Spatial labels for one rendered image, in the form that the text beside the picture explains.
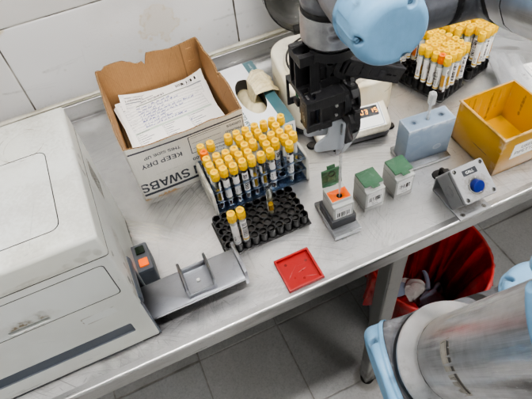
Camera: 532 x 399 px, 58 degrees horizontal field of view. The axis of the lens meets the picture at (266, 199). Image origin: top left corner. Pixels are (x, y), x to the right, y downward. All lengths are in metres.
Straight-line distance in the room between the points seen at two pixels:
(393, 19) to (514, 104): 0.71
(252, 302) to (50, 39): 0.71
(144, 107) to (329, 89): 0.58
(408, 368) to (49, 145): 0.55
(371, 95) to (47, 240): 0.71
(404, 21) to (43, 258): 0.47
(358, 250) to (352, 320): 0.91
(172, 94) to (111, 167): 0.22
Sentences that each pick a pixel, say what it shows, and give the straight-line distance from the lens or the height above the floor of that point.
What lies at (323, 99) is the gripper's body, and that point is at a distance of 0.64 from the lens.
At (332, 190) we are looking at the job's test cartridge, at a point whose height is 0.95.
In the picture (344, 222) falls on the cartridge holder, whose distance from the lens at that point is 0.90.
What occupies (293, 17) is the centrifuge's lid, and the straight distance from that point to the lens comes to 1.24.
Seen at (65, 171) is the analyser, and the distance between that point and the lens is 0.70.
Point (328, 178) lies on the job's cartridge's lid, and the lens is 0.87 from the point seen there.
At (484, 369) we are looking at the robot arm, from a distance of 0.37.
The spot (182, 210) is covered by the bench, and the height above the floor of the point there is 0.87.
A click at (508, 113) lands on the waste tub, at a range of 1.16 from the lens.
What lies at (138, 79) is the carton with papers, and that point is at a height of 0.97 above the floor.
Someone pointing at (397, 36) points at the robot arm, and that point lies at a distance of 0.47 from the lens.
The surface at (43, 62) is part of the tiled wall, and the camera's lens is 1.20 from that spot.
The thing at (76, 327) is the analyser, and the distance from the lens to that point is 0.77.
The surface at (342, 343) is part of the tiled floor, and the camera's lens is 1.76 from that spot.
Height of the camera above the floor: 1.63
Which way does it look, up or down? 51 degrees down
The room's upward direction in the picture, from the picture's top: 8 degrees counter-clockwise
